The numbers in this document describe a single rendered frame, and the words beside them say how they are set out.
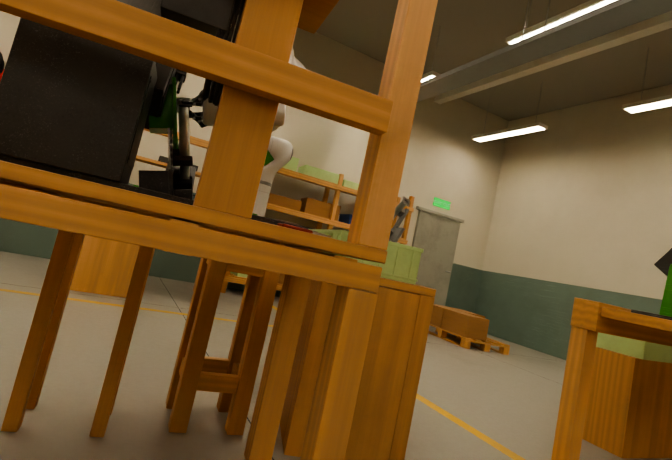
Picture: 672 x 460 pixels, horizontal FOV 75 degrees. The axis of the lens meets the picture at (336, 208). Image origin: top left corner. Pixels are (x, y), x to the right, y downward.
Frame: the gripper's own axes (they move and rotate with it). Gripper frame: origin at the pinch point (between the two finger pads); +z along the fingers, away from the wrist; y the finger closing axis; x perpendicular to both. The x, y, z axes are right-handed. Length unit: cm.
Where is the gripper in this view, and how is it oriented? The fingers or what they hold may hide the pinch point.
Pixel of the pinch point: (185, 108)
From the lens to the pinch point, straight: 150.0
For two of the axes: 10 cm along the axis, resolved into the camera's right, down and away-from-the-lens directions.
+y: 2.2, -7.3, -6.5
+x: 2.7, 6.8, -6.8
